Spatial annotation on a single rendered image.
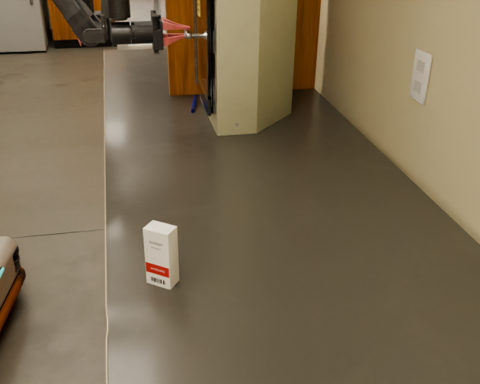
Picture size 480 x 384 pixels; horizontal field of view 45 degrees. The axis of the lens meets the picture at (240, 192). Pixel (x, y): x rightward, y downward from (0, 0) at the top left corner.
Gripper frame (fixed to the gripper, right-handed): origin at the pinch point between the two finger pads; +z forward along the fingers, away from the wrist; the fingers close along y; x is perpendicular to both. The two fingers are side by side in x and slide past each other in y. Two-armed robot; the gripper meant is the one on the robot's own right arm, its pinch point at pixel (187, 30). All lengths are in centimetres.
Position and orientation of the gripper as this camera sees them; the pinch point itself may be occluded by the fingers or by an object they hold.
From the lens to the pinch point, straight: 160.3
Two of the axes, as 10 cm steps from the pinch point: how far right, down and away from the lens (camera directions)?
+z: 9.8, -0.8, 1.8
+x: -1.9, -4.5, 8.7
